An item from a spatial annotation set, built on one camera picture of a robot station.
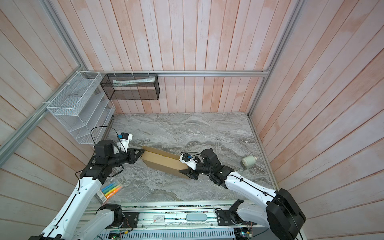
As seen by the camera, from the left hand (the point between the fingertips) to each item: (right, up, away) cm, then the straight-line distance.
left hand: (143, 153), depth 76 cm
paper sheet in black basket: (-19, +41, +14) cm, 47 cm away
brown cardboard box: (+11, -4, 0) cm, 12 cm away
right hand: (+20, -7, +2) cm, 22 cm away
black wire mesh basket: (-17, +43, +28) cm, 54 cm away
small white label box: (+9, -32, -3) cm, 33 cm away
